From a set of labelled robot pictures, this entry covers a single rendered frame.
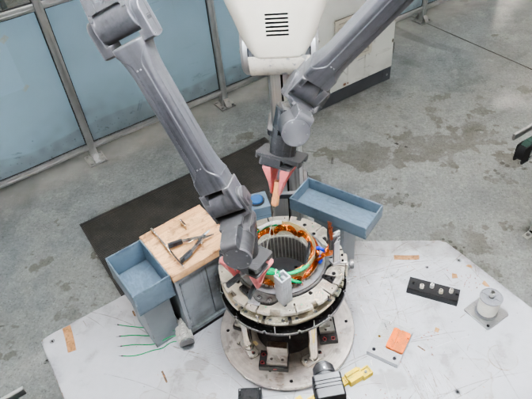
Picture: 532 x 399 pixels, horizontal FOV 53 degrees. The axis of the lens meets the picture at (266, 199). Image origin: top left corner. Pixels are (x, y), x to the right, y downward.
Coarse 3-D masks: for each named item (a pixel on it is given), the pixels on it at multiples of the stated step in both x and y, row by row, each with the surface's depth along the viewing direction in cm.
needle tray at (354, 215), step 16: (304, 192) 162; (320, 192) 161; (336, 192) 157; (304, 208) 154; (320, 208) 156; (336, 208) 156; (352, 208) 155; (368, 208) 154; (320, 224) 156; (336, 224) 150; (352, 224) 146; (368, 224) 145; (352, 240) 162; (352, 256) 168
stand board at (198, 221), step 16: (192, 208) 155; (176, 224) 150; (192, 224) 150; (208, 224) 149; (144, 240) 147; (208, 240) 145; (160, 256) 142; (192, 256) 141; (208, 256) 141; (176, 272) 137
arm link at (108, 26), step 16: (80, 0) 88; (96, 0) 87; (112, 0) 86; (128, 0) 87; (96, 16) 88; (112, 16) 87; (128, 16) 86; (96, 32) 89; (112, 32) 89; (128, 32) 89
